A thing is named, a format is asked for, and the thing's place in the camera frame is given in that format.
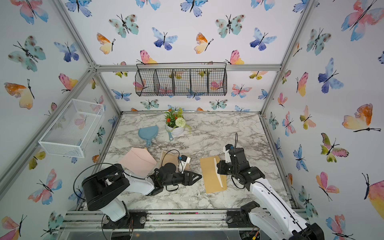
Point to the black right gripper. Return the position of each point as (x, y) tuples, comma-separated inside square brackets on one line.
[(225, 167)]

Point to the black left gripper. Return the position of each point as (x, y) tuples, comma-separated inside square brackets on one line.
[(183, 177)]

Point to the brown kraft envelope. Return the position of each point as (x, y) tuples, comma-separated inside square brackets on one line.
[(213, 182)]

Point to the cream letter paper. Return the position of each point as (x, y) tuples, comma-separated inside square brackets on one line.
[(171, 157)]

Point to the pink envelope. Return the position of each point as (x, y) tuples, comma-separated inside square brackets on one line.
[(138, 161)]

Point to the white letter paper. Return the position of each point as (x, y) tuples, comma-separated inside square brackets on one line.
[(217, 173)]

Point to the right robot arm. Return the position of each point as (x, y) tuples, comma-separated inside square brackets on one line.
[(270, 213)]

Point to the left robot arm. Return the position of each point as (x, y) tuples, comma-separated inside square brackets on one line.
[(101, 190)]

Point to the potted artificial flower plant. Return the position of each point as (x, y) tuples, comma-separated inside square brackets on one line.
[(176, 124)]

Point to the blue dustpan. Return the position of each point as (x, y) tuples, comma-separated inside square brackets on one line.
[(148, 134)]

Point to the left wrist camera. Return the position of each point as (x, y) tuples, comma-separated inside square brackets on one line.
[(183, 163)]

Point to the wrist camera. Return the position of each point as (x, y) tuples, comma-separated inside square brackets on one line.
[(226, 149), (183, 163)]

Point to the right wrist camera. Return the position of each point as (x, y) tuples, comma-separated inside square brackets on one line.
[(226, 149)]

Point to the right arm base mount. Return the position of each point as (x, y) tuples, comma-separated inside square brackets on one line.
[(245, 216)]

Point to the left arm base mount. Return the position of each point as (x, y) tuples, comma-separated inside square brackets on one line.
[(132, 221)]

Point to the black wire wall basket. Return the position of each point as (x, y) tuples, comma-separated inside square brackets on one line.
[(181, 79)]

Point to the white mesh wall basket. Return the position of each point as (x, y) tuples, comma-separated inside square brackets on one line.
[(72, 129)]

